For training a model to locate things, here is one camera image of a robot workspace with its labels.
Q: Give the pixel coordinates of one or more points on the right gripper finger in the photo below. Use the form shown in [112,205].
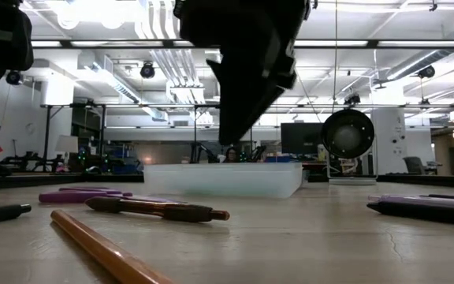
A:
[243,94]

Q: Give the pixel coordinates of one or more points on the brown retractable pen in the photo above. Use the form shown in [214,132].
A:
[179,213]

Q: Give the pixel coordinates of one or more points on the purple scissors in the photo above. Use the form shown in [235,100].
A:
[69,197]

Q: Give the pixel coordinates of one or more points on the orange wooden pencil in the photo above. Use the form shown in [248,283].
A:
[105,248]

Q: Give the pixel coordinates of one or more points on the light purple pen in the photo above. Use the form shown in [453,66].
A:
[428,202]

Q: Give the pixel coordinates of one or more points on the translucent plastic supply box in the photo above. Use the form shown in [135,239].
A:
[219,181]

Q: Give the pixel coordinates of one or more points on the black ceiling spotlight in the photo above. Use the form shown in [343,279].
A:
[13,78]
[147,71]
[426,72]

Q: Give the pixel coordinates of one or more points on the person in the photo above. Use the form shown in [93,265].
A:
[231,155]

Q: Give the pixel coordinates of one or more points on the cylindrical spot lamp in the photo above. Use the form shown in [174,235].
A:
[347,134]

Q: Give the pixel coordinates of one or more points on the white lampshade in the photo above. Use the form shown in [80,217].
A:
[66,144]

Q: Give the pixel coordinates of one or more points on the black overhead light bar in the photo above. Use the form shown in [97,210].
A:
[373,43]

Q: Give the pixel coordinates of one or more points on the white round base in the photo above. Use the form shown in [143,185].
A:
[352,181]

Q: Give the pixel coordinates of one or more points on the grey office chair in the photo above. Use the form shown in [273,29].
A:
[414,165]

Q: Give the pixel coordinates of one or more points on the black background workstation frame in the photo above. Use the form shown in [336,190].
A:
[47,138]

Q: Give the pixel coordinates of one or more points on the black aluminium table frame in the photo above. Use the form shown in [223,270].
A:
[53,181]

